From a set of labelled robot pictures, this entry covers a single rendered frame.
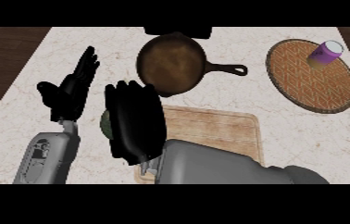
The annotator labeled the dark cast iron pan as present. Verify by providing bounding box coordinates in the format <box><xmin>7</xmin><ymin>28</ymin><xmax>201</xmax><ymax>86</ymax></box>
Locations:
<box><xmin>136</xmin><ymin>31</ymin><xmax>248</xmax><ymax>98</ymax></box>

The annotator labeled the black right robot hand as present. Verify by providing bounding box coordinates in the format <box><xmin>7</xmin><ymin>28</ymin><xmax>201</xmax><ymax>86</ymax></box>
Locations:
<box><xmin>103</xmin><ymin>80</ymin><xmax>167</xmax><ymax>167</ymax></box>

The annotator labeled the round woven brown placemat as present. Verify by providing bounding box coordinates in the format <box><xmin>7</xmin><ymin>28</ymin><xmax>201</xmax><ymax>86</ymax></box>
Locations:
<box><xmin>266</xmin><ymin>38</ymin><xmax>350</xmax><ymax>115</ymax></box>

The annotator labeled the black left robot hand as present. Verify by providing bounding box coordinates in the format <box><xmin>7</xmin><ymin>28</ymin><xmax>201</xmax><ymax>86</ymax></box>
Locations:
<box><xmin>35</xmin><ymin>45</ymin><xmax>102</xmax><ymax>123</ymax></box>

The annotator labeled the wooden cutting board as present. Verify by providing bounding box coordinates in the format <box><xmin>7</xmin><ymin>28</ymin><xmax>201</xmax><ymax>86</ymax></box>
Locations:
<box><xmin>133</xmin><ymin>104</ymin><xmax>267</xmax><ymax>185</ymax></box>

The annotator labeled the green squash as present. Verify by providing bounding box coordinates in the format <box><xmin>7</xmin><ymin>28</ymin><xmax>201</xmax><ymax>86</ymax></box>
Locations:
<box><xmin>99</xmin><ymin>109</ymin><xmax>115</xmax><ymax>141</ymax></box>

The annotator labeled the purple can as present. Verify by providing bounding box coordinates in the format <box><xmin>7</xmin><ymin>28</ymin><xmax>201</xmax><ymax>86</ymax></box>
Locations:
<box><xmin>306</xmin><ymin>40</ymin><xmax>345</xmax><ymax>70</ymax></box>

